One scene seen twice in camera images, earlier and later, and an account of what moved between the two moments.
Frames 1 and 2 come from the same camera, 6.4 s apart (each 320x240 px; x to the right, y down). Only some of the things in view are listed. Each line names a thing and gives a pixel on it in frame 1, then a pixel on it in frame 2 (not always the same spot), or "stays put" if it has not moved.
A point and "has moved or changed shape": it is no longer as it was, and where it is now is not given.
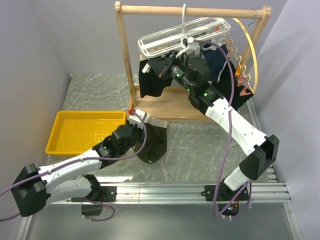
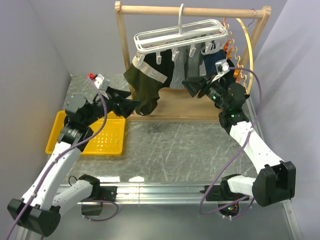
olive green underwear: (156, 145) → (145, 81)
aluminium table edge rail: (273, 191) stays put
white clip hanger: (199, 29) has moved or changed shape
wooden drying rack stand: (173, 105) stays put
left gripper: (140, 130) → (126, 106)
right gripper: (162, 66) → (194, 85)
